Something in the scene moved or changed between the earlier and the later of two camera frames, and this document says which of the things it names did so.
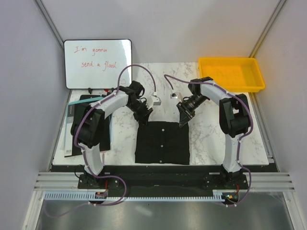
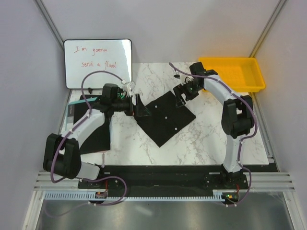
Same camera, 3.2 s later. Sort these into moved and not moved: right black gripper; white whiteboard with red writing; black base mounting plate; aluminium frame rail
Moved: right black gripper
Not moved: aluminium frame rail; white whiteboard with red writing; black base mounting plate
